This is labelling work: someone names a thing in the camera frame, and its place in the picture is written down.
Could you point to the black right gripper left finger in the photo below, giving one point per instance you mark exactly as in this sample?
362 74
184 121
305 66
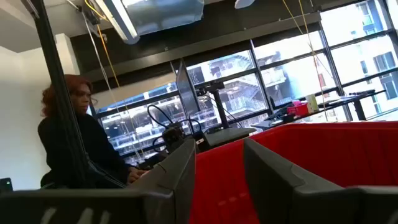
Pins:
161 199

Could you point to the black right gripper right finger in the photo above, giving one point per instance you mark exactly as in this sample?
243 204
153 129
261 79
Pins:
280 193

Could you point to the red plastic bin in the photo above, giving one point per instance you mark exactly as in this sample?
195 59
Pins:
326 155

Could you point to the person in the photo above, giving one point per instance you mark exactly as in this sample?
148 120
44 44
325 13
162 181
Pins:
93 149

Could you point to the pink box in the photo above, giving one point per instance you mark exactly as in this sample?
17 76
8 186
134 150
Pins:
298 109

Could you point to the white and green box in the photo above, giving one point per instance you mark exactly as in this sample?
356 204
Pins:
312 103

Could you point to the black background desk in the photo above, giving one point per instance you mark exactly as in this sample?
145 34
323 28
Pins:
342 101

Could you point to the black computer monitor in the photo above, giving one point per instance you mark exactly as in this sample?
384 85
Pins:
186 90

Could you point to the small black device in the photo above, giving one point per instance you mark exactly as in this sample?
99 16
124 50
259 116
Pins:
5 185

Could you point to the long ceiling light fixture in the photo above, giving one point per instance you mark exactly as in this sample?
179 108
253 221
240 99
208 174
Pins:
121 21

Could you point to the translucent ceiling panel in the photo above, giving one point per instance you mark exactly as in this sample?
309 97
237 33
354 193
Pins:
164 15

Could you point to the black camera box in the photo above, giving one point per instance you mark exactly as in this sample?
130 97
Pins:
172 137

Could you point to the black frame post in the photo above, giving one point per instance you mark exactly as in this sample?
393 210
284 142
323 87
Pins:
53 62

